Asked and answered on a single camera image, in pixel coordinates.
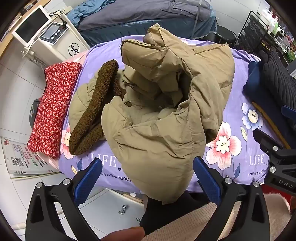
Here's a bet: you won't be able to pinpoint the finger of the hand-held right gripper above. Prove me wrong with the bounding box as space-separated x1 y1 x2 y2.
253 128 296 167
281 105 296 121

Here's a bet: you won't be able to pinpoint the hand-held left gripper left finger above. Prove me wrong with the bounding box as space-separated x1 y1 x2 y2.
25 158 103 241

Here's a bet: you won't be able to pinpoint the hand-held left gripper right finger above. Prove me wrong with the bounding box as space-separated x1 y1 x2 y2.
193 156 271 241

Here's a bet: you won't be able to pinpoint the khaki puffer jacket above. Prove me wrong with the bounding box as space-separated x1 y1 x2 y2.
60 23 236 205

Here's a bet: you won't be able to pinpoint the person's left hand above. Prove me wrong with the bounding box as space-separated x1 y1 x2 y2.
102 227 146 241

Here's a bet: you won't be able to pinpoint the wooden stick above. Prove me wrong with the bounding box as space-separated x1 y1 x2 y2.
251 101 291 150

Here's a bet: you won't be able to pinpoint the purple floral bedsheet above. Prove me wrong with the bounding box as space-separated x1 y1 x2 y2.
60 35 281 194

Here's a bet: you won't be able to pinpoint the white bed base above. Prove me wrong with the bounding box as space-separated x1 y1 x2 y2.
76 188 148 232

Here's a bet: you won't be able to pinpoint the navy blue cloth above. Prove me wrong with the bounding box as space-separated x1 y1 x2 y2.
242 61 285 109

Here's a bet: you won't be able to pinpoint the black knitted cloth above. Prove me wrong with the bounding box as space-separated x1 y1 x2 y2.
261 49 296 107

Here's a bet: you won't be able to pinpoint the black trousers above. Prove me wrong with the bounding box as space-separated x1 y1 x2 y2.
139 191 211 234

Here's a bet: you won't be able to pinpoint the printed poster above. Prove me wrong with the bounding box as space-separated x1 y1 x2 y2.
0 137 60 179

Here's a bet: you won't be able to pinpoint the red floral pillow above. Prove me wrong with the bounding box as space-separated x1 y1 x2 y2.
27 61 82 159

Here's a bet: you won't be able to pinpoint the bottles on shelf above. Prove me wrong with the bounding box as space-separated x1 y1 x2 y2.
254 7 296 61

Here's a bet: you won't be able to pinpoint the black device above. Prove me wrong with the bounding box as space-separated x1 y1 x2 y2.
28 98 42 121

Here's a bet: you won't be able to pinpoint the black round stool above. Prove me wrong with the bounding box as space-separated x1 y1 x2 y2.
214 25 238 48

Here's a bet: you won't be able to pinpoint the white beauty machine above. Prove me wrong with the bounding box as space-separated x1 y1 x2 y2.
11 5 92 67

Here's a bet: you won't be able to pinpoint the dark blue bed cover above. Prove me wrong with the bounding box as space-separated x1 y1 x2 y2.
80 17 218 48

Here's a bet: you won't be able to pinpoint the blue blanket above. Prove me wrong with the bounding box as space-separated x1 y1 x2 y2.
69 0 121 26

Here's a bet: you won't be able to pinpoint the grey duvet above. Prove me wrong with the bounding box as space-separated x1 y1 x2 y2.
77 0 214 32

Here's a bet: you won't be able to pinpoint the black wire rack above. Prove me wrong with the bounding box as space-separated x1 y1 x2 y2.
236 10 296 77

